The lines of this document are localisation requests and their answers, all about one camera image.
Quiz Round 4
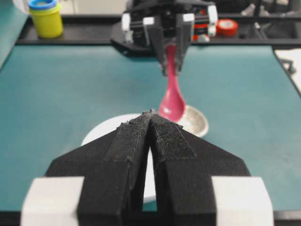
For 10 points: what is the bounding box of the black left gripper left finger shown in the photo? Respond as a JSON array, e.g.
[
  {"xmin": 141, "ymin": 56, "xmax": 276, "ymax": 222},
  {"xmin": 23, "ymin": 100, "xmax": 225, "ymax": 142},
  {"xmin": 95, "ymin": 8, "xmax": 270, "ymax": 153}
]
[{"xmin": 46, "ymin": 112, "xmax": 151, "ymax": 226}]

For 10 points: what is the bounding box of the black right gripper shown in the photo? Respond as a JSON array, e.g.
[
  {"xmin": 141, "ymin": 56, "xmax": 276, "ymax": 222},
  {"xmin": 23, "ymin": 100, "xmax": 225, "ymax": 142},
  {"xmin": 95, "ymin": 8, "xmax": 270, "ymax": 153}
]
[{"xmin": 121, "ymin": 0, "xmax": 218, "ymax": 76}]

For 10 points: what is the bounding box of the red tape roll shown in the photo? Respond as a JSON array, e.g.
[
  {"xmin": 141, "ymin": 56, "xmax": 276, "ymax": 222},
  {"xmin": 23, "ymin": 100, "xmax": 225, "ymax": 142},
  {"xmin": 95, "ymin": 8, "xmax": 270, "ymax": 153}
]
[{"xmin": 216, "ymin": 19, "xmax": 238, "ymax": 37}]

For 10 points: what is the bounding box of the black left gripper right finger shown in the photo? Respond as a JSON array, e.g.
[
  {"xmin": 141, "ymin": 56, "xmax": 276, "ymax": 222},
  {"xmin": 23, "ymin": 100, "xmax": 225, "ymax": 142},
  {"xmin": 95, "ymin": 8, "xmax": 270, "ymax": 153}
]
[{"xmin": 148, "ymin": 113, "xmax": 250, "ymax": 226}]

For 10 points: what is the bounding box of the pink plastic spoon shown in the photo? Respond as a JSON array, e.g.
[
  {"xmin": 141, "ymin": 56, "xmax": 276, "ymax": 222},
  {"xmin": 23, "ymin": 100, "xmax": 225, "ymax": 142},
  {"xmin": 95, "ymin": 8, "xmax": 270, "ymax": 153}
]
[{"xmin": 159, "ymin": 45, "xmax": 185, "ymax": 122}]

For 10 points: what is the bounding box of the white round plate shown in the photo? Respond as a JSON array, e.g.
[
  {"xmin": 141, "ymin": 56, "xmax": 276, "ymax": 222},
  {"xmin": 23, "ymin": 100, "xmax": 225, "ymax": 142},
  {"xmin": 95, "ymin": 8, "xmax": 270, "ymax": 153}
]
[{"xmin": 81, "ymin": 113, "xmax": 156, "ymax": 205}]

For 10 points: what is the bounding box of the small metal bowl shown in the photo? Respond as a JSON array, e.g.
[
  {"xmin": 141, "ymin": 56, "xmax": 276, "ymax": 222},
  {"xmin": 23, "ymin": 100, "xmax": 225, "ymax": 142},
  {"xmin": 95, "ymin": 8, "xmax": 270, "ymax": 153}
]
[{"xmin": 177, "ymin": 105, "xmax": 209, "ymax": 137}]

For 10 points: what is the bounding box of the yellow play dough tub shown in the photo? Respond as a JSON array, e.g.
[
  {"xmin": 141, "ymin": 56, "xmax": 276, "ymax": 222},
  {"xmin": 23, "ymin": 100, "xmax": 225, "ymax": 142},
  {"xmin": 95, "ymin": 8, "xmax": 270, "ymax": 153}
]
[{"xmin": 28, "ymin": 0, "xmax": 63, "ymax": 39}]

